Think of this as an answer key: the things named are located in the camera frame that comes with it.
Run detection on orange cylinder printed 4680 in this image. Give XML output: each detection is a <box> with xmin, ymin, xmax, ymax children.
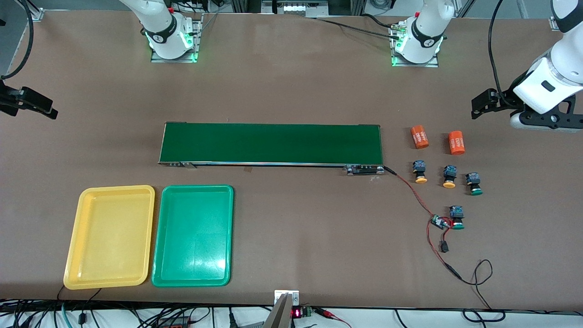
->
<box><xmin>410</xmin><ymin>125</ymin><xmax>430</xmax><ymax>149</ymax></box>
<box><xmin>448</xmin><ymin>130</ymin><xmax>465</xmax><ymax>155</ymax></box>

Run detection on green mushroom push button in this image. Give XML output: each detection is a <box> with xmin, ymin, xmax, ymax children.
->
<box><xmin>465</xmin><ymin>172</ymin><xmax>484</xmax><ymax>196</ymax></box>
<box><xmin>449</xmin><ymin>205</ymin><xmax>465</xmax><ymax>230</ymax></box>

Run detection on yellow plastic tray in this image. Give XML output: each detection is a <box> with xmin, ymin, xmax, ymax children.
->
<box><xmin>63</xmin><ymin>184</ymin><xmax>156</xmax><ymax>291</ymax></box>

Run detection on green plastic tray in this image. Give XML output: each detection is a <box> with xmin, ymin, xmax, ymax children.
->
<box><xmin>151</xmin><ymin>184</ymin><xmax>235</xmax><ymax>288</ymax></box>

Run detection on white device behind table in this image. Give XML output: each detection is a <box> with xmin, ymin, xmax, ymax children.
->
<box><xmin>262</xmin><ymin>0</ymin><xmax>329</xmax><ymax>18</ymax></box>

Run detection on green belt mini conveyor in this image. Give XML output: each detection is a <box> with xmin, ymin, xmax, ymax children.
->
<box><xmin>158</xmin><ymin>122</ymin><xmax>386</xmax><ymax>176</ymax></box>

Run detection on red clip lead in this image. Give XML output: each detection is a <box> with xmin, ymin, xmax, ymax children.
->
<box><xmin>313</xmin><ymin>306</ymin><xmax>352</xmax><ymax>328</ymax></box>

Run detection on grey metal bar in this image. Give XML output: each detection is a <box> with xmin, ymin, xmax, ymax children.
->
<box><xmin>263</xmin><ymin>293</ymin><xmax>293</xmax><ymax>328</ymax></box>

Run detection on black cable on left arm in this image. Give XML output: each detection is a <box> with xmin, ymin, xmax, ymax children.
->
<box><xmin>488</xmin><ymin>0</ymin><xmax>517</xmax><ymax>108</ymax></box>

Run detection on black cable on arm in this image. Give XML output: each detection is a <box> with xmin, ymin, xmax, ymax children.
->
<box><xmin>0</xmin><ymin>0</ymin><xmax>35</xmax><ymax>80</ymax></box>
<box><xmin>488</xmin><ymin>0</ymin><xmax>517</xmax><ymax>108</ymax></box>

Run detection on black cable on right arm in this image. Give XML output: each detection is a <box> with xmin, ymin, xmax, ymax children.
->
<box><xmin>0</xmin><ymin>0</ymin><xmax>35</xmax><ymax>80</ymax></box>

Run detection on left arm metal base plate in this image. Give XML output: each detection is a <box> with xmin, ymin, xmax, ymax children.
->
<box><xmin>389</xmin><ymin>23</ymin><xmax>440</xmax><ymax>68</ymax></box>

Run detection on black cable across table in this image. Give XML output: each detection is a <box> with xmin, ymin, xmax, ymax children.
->
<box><xmin>314</xmin><ymin>17</ymin><xmax>404</xmax><ymax>39</ymax></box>

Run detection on thin black looped cable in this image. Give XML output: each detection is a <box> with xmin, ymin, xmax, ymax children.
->
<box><xmin>459</xmin><ymin>259</ymin><xmax>507</xmax><ymax>324</ymax></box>

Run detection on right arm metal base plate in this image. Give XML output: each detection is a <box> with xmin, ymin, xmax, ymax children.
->
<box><xmin>150</xmin><ymin>13</ymin><xmax>204</xmax><ymax>63</ymax></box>

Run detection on small metal mounting bracket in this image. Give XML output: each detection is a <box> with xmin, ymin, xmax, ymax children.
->
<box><xmin>274</xmin><ymin>289</ymin><xmax>300</xmax><ymax>307</ymax></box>

